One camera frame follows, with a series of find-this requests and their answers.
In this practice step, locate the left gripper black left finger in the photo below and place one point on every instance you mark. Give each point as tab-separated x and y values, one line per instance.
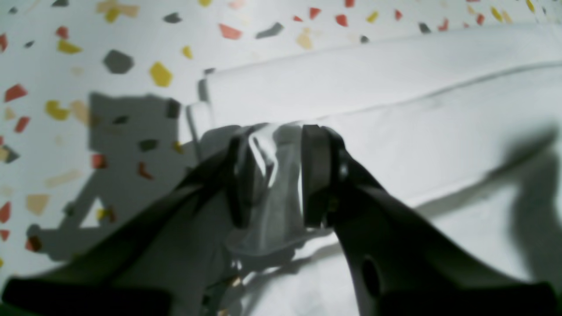
167	261

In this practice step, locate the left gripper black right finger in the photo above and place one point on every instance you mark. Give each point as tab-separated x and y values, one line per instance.
400	264

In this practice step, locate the white T-shirt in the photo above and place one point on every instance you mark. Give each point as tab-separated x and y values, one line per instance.
478	155

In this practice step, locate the terrazzo pattern table cloth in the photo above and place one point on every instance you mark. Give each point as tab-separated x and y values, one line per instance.
93	92

